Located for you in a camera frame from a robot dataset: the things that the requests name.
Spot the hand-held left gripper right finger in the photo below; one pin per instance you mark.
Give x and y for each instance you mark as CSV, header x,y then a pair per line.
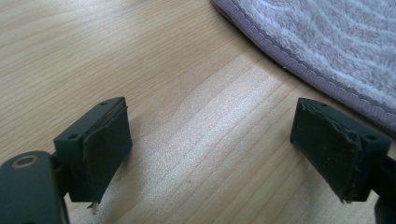
x,y
330,146

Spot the light purple towel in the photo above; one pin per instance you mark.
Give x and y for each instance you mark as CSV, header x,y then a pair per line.
x,y
323,40

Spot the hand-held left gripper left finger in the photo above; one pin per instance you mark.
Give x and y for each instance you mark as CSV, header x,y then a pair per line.
x,y
102,149

